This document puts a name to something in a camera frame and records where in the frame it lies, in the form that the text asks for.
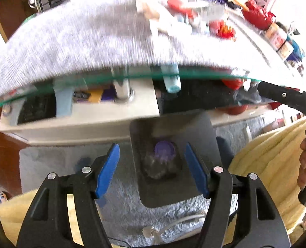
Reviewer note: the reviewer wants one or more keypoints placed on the red plastic basket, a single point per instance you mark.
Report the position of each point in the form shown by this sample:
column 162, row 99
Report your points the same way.
column 257, row 15

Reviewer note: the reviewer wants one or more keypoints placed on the chrome table leg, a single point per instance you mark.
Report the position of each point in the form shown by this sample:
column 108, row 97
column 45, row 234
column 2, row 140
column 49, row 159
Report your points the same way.
column 122, row 87

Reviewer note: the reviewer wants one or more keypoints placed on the light blue cylinder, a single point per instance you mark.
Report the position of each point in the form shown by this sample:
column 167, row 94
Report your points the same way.
column 171, row 81

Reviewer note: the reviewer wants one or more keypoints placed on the red plastic cup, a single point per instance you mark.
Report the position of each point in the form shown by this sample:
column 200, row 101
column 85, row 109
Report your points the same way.
column 180, row 6

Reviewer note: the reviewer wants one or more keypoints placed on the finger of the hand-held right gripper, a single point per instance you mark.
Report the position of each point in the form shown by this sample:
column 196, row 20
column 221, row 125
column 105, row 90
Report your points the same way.
column 279, row 93

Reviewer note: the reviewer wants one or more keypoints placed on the dark grey trash bin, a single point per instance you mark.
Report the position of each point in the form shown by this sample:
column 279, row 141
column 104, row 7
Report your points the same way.
column 168, row 126

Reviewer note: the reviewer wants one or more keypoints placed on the grey fluffy rug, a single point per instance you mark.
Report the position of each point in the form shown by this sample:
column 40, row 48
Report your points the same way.
column 54, row 160

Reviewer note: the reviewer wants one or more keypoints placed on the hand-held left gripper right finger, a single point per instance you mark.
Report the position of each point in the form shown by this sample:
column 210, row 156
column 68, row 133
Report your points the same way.
column 196, row 170

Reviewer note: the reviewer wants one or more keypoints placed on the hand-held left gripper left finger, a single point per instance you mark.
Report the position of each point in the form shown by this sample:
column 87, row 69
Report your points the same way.
column 107, row 170

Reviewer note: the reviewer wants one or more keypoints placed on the blue packet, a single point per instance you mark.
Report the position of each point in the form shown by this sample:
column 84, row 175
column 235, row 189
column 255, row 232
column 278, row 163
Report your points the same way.
column 296, row 54

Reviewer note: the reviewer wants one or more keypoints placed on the grey woven tablecloth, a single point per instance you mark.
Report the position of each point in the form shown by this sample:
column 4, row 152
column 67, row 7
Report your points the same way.
column 78, row 36

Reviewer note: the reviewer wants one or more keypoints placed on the small toy figure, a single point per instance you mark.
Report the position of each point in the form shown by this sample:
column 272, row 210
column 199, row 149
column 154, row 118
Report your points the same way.
column 2, row 197

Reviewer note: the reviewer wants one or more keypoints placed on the crushed bottle with purple cap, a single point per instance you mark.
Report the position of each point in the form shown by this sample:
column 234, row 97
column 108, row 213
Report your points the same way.
column 164, row 150

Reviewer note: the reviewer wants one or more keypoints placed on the red orange packet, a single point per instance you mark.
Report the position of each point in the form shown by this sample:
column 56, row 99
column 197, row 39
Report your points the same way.
column 222, row 29

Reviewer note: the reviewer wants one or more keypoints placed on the beige table base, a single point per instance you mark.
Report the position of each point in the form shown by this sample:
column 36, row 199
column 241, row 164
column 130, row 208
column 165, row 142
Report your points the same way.
column 91, row 121

